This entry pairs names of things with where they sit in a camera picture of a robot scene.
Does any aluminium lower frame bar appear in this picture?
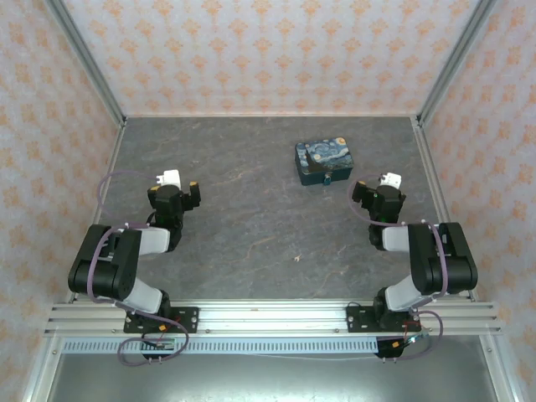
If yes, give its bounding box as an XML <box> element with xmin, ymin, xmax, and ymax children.
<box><xmin>21</xmin><ymin>334</ymin><xmax>64</xmax><ymax>402</ymax></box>
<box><xmin>477</xmin><ymin>334</ymin><xmax>523</xmax><ymax>402</ymax></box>

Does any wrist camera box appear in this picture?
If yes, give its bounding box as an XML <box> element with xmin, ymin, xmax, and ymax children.
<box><xmin>376</xmin><ymin>171</ymin><xmax>404</xmax><ymax>190</ymax></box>
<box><xmin>152</xmin><ymin>168</ymin><xmax>183</xmax><ymax>190</ymax></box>

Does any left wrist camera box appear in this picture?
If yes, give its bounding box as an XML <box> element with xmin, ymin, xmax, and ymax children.
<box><xmin>152</xmin><ymin>168</ymin><xmax>183</xmax><ymax>190</ymax></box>

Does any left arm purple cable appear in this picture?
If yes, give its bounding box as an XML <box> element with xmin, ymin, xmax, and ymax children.
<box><xmin>85</xmin><ymin>170</ymin><xmax>189</xmax><ymax>368</ymax></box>

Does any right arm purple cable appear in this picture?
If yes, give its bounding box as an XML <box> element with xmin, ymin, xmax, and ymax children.
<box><xmin>348</xmin><ymin>173</ymin><xmax>446</xmax><ymax>362</ymax></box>

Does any starry night tin box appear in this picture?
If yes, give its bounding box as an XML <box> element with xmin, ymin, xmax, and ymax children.
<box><xmin>294</xmin><ymin>136</ymin><xmax>355</xmax><ymax>188</ymax></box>

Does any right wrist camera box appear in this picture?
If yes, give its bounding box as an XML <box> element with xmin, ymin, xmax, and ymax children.
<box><xmin>376</xmin><ymin>171</ymin><xmax>404</xmax><ymax>190</ymax></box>

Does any aluminium table side rail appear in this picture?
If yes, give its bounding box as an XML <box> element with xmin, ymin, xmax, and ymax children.
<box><xmin>62</xmin><ymin>119</ymin><xmax>127</xmax><ymax>303</ymax></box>
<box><xmin>411</xmin><ymin>116</ymin><xmax>479</xmax><ymax>302</ymax></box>

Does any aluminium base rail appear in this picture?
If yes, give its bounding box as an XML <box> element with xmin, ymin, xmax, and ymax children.
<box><xmin>44</xmin><ymin>298</ymin><xmax>503</xmax><ymax>337</ymax></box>

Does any grey metal shelf panel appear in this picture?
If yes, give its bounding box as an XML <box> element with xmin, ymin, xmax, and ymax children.
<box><xmin>45</xmin><ymin>353</ymin><xmax>499</xmax><ymax>402</ymax></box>

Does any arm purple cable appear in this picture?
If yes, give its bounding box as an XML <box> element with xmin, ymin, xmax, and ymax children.
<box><xmin>348</xmin><ymin>173</ymin><xmax>446</xmax><ymax>362</ymax></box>
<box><xmin>85</xmin><ymin>170</ymin><xmax>189</xmax><ymax>368</ymax></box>

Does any white slotted cable duct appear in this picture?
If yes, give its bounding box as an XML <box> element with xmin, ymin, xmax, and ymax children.
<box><xmin>60</xmin><ymin>338</ymin><xmax>380</xmax><ymax>355</ymax></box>

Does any aluminium corner post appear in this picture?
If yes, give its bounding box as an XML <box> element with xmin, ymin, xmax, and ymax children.
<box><xmin>417</xmin><ymin>0</ymin><xmax>500</xmax><ymax>126</ymax></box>
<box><xmin>44</xmin><ymin>0</ymin><xmax>127</xmax><ymax>126</ymax></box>

